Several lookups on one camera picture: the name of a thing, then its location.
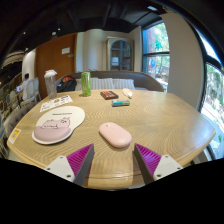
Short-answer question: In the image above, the tall black framed window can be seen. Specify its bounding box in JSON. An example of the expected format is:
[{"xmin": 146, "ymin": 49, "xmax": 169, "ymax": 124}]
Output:
[{"xmin": 142, "ymin": 21, "xmax": 170, "ymax": 91}]

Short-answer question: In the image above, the arched glass door cabinet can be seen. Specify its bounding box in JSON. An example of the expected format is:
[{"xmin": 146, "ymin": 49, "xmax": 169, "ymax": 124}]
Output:
[{"xmin": 106, "ymin": 36, "xmax": 135, "ymax": 72}]

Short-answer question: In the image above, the group of ceiling lights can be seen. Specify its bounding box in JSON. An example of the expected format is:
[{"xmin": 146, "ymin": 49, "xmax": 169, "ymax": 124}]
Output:
[{"xmin": 21, "ymin": 27, "xmax": 63, "ymax": 37}]

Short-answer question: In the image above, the group of round-back chairs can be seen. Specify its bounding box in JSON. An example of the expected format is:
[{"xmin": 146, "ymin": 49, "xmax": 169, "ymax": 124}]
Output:
[{"xmin": 0, "ymin": 77, "xmax": 42, "ymax": 134}]

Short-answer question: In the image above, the pink computer mouse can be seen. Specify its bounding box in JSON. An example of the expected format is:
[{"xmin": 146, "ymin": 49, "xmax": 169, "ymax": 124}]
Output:
[{"xmin": 98, "ymin": 121, "xmax": 133, "ymax": 149}]

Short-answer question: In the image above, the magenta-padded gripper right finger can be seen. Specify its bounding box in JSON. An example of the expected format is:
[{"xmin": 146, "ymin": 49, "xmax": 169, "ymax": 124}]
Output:
[{"xmin": 134, "ymin": 143, "xmax": 184, "ymax": 185}]

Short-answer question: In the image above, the brown wooden door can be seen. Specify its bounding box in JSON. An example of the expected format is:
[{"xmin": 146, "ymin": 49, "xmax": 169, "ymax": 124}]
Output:
[{"xmin": 35, "ymin": 32, "xmax": 78, "ymax": 99}]

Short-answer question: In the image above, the brown curved sofa bench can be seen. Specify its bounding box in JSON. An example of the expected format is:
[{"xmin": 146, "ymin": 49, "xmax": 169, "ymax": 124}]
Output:
[{"xmin": 54, "ymin": 70, "xmax": 165, "ymax": 93}]

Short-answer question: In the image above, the green drink can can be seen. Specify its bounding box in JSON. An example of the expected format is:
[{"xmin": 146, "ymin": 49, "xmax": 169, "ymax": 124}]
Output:
[{"xmin": 80, "ymin": 71, "xmax": 92, "ymax": 98}]

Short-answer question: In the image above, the yellow square sticker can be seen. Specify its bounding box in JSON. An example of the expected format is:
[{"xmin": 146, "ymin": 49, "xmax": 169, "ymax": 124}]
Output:
[{"xmin": 8, "ymin": 128, "xmax": 22, "ymax": 145}]

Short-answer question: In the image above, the small green blue pack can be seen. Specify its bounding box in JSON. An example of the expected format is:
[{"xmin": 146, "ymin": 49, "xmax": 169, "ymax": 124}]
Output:
[{"xmin": 111, "ymin": 99, "xmax": 131, "ymax": 108}]

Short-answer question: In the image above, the person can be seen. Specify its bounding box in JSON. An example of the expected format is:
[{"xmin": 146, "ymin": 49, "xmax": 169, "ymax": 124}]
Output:
[{"xmin": 16, "ymin": 73, "xmax": 31, "ymax": 101}]

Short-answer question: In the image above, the white mouse pad, pink rest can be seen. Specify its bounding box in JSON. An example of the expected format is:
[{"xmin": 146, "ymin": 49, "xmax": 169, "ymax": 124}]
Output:
[{"xmin": 31, "ymin": 105, "xmax": 86, "ymax": 146}]

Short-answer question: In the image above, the white sticker sheet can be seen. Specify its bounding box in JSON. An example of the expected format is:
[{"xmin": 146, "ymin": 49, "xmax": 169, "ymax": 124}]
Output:
[{"xmin": 39, "ymin": 94, "xmax": 74, "ymax": 113}]

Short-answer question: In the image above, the white wrapped packet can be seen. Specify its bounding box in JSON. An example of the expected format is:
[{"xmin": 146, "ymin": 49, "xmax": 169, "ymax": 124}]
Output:
[{"xmin": 121, "ymin": 87, "xmax": 134, "ymax": 100}]

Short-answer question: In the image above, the grey tufted sofa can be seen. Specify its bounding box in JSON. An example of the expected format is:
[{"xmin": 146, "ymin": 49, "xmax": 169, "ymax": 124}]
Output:
[{"xmin": 3, "ymin": 101, "xmax": 38, "ymax": 138}]

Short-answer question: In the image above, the large curved side window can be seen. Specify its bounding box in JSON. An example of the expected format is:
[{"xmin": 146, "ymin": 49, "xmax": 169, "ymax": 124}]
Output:
[{"xmin": 199, "ymin": 33, "xmax": 224, "ymax": 158}]

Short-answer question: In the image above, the striped cushion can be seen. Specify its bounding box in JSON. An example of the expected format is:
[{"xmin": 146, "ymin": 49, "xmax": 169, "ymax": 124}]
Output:
[
  {"xmin": 90, "ymin": 77, "xmax": 116, "ymax": 90},
  {"xmin": 113, "ymin": 78, "xmax": 136, "ymax": 90},
  {"xmin": 74, "ymin": 78, "xmax": 83, "ymax": 92}
]

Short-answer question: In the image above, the black backpack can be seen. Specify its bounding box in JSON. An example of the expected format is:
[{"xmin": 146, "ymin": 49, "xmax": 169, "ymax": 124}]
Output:
[{"xmin": 56, "ymin": 75, "xmax": 78, "ymax": 93}]

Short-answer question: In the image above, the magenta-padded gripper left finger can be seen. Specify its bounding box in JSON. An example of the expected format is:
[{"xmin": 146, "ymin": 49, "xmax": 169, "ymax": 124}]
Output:
[{"xmin": 44, "ymin": 143, "xmax": 96, "ymax": 187}]

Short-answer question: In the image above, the black and red box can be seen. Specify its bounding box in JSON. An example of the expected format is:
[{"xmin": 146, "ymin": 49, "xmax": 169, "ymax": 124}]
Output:
[{"xmin": 99, "ymin": 89, "xmax": 119, "ymax": 101}]

